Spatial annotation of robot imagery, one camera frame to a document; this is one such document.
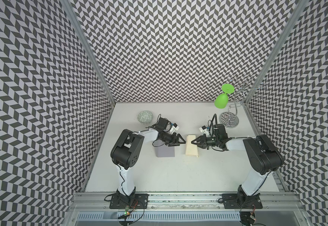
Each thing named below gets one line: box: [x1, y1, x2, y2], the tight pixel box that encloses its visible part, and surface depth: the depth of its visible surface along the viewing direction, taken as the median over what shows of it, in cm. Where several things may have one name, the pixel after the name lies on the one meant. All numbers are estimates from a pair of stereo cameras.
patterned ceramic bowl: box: [137, 110, 154, 125], surface depth 109 cm
